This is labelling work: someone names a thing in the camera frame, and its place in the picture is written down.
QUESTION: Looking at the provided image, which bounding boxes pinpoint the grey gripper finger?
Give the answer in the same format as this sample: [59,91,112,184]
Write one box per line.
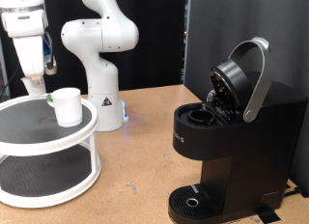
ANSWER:
[29,75,45,89]

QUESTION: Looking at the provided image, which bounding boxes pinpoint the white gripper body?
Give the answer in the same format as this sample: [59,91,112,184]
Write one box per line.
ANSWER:
[12,34,46,79]

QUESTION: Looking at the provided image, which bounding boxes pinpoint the silver Keurig lid handle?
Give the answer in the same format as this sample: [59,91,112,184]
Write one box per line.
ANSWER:
[227,36,277,124]

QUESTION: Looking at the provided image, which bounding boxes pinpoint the black Keurig coffee machine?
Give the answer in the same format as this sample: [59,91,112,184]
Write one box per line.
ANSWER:
[167,58,309,224]

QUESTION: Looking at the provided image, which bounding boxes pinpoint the white ceramic mug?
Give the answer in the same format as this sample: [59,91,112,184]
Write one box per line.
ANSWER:
[46,87,84,128]

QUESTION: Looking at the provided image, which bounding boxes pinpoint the white two-tier turntable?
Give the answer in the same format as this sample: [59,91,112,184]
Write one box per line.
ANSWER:
[0,93,102,209]

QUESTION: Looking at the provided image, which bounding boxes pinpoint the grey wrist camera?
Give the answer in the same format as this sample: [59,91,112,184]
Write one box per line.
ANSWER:
[42,32,59,76]

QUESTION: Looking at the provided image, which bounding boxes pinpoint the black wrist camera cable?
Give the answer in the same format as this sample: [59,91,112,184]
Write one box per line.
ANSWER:
[42,30,56,69]

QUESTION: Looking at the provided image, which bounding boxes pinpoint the thin black hanging cable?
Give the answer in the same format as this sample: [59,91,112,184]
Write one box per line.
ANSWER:
[0,63,21,100]

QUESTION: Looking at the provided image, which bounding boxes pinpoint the grey metal post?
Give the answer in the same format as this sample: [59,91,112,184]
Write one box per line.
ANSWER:
[0,37,10,97]

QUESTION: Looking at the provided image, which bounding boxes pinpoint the perforated metal frame post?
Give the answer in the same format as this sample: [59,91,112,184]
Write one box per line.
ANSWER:
[182,0,191,85]

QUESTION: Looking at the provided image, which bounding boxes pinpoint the black Keurig power cord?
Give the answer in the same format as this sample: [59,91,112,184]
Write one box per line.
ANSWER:
[283,184,309,199]

